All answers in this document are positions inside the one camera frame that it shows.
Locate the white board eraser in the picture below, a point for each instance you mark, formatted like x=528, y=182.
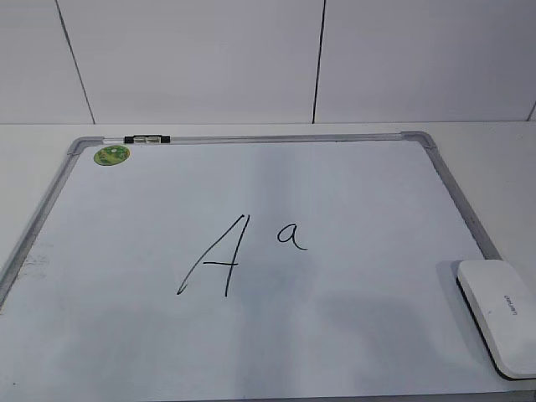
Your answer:
x=503, y=308

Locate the round green sticker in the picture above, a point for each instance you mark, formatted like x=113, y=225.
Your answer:
x=111, y=155

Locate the white board with aluminium frame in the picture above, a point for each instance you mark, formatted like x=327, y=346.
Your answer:
x=235, y=268

